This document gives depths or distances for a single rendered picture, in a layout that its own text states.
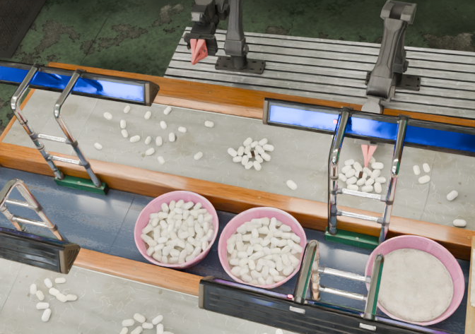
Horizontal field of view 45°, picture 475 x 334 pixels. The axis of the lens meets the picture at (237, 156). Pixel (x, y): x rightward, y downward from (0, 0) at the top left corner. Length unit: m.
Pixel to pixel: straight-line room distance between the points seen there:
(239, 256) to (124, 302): 0.36
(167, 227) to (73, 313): 0.38
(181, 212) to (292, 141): 0.45
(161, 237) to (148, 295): 0.19
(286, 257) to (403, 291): 0.34
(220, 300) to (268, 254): 0.45
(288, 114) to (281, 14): 2.02
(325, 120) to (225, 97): 0.61
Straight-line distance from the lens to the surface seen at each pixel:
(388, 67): 1.84
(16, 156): 2.18
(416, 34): 3.44
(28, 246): 1.52
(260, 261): 1.73
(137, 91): 1.74
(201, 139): 2.01
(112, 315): 1.76
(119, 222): 1.98
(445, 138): 1.56
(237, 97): 2.08
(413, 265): 1.75
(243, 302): 1.31
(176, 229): 1.84
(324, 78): 2.24
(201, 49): 1.82
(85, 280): 1.84
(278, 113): 1.60
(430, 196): 1.86
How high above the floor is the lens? 2.30
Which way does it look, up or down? 53 degrees down
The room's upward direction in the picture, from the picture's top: 12 degrees counter-clockwise
